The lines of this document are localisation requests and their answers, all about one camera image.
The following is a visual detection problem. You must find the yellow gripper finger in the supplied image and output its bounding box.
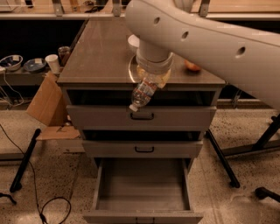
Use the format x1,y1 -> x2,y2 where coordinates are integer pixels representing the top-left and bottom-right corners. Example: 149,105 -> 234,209
157,70 -> 171,88
136,66 -> 150,81

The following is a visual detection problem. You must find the brown cardboard box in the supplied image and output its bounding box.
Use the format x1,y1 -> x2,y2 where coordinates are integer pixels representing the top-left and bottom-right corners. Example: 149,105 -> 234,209
26,72 -> 80,140

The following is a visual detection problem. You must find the black stand leg right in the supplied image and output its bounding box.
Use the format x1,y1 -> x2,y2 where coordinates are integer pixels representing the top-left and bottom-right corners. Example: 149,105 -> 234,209
206,129 -> 240,188

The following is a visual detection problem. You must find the black caster foot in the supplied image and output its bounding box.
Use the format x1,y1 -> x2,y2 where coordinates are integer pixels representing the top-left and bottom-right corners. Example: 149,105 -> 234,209
255,187 -> 280,203

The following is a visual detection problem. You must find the bottom grey drawer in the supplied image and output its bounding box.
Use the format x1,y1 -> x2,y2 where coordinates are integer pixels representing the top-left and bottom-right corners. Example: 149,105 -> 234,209
83,158 -> 203,224

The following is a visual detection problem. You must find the middle grey drawer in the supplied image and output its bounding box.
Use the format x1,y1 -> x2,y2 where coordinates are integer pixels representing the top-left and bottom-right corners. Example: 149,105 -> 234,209
82,141 -> 203,158

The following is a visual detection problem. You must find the blue bowl on shelf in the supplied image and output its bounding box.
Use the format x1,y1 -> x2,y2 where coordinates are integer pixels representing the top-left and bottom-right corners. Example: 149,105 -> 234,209
24,58 -> 46,74

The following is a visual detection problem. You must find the white paper cup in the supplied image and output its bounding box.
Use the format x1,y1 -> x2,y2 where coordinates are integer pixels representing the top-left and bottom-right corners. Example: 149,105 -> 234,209
45,54 -> 60,74

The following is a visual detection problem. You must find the white bowl on shelf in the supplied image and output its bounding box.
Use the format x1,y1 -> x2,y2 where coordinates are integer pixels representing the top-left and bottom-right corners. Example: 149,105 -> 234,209
0,54 -> 23,72

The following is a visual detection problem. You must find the top grey drawer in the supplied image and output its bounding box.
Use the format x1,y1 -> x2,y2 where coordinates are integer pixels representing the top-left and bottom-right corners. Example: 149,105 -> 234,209
66,105 -> 216,131

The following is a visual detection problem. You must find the red apple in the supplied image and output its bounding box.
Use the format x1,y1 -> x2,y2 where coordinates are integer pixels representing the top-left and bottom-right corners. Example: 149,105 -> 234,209
185,59 -> 201,72

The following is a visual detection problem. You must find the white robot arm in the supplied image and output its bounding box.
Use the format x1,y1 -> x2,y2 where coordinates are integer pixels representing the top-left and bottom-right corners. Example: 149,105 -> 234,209
125,0 -> 280,110

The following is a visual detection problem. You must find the black floor cable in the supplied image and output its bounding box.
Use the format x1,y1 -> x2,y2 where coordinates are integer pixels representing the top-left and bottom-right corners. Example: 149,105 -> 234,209
0,123 -> 73,224

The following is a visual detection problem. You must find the grey drawer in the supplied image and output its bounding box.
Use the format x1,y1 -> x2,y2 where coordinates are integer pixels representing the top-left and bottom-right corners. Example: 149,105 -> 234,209
66,105 -> 216,131
83,158 -> 203,224
82,141 -> 203,158

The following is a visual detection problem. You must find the black tripod frame right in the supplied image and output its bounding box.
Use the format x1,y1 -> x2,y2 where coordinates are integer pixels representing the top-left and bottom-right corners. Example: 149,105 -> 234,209
222,114 -> 280,156

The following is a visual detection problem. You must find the black stand leg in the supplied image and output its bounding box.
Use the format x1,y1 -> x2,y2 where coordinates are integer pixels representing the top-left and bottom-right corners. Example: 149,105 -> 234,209
10,129 -> 41,193
206,129 -> 240,188

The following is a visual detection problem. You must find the clear plastic water bottle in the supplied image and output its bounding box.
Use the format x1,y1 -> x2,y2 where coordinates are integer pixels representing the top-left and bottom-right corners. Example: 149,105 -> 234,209
129,77 -> 158,112

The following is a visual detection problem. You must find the glass jar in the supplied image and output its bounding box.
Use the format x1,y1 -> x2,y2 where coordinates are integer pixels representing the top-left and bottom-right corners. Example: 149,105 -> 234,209
58,46 -> 71,66

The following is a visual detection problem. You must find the grey drawer cabinet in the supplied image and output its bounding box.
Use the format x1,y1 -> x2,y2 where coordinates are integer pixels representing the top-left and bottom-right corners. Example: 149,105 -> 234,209
57,17 -> 228,173

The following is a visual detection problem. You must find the black stand leg left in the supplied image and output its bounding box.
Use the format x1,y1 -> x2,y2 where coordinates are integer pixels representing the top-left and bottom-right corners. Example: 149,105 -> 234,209
10,129 -> 41,193

